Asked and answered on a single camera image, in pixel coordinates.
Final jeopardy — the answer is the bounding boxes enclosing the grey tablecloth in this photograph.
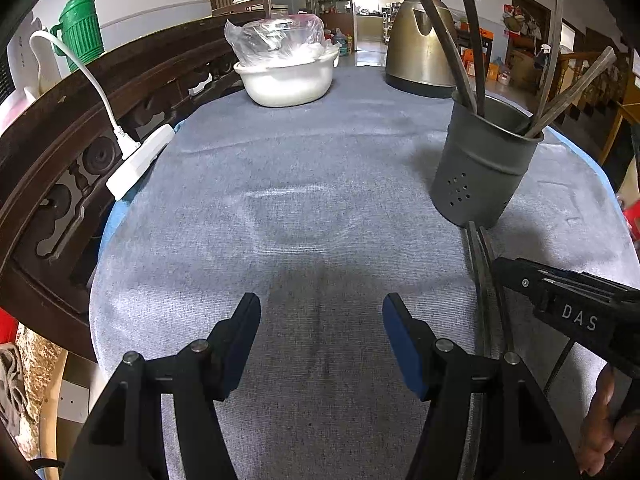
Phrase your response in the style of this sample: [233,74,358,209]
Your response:
[89,65,628,480]

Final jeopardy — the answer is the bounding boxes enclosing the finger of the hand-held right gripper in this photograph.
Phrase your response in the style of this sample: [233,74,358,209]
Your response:
[491,257,582,307]

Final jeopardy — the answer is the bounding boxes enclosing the long metal utensil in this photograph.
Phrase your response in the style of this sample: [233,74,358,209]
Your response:
[467,221,493,358]
[479,226,516,357]

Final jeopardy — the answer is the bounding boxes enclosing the straight metal utensil handle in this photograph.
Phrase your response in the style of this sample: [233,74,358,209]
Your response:
[524,46,617,138]
[516,66,593,133]

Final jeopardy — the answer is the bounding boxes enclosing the clear plastic bag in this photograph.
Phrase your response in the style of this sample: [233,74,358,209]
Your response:
[224,14,337,68]

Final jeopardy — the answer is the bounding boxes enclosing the green thermos jug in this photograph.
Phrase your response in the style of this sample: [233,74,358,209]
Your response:
[50,0,106,73]

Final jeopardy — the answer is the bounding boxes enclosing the thin black cord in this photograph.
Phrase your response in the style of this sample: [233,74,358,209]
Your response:
[544,339,575,393]

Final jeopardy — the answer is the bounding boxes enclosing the dark carved wooden bench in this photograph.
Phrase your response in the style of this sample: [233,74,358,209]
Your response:
[0,10,266,363]

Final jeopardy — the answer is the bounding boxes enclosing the white bowl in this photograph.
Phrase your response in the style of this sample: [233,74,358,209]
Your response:
[233,49,341,108]

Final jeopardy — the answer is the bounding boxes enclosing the dark curved utensil handle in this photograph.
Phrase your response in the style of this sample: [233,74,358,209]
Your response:
[450,0,490,116]

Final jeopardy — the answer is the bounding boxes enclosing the utensils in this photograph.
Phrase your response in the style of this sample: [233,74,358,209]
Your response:
[397,0,478,116]

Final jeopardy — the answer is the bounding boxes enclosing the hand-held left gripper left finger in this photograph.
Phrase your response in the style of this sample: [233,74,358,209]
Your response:
[62,291,262,480]

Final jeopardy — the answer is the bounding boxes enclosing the grey metal utensil holder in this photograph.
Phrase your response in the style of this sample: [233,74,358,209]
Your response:
[430,89,545,228]

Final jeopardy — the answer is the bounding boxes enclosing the white power cable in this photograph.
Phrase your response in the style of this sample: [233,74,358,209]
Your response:
[29,30,132,153]

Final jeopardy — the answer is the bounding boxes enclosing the brass-coloured electric kettle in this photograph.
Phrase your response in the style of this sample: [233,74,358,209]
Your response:
[384,0,463,100]

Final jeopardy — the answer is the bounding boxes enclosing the person's right hand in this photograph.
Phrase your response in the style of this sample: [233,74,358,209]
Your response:
[579,364,640,478]

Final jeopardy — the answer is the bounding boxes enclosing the pale utensil handle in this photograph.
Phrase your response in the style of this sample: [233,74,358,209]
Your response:
[535,0,565,126]

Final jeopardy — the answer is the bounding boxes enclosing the grey rag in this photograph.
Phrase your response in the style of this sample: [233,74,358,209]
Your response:
[0,344,28,431]

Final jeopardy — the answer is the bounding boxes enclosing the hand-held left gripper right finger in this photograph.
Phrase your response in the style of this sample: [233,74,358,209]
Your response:
[381,291,584,480]

